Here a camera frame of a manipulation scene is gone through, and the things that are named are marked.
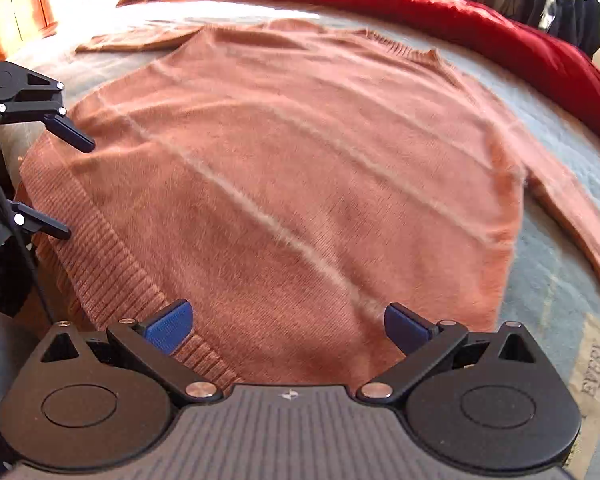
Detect blue plaid bed sheet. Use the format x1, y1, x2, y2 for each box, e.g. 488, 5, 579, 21
15, 0, 600, 479

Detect black cable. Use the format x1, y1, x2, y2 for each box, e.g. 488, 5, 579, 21
0, 142, 56, 323

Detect orange knit sweater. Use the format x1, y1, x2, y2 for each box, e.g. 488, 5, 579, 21
20, 20, 600, 387

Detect black hanging jacket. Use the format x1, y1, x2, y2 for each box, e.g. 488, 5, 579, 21
500, 0, 600, 60

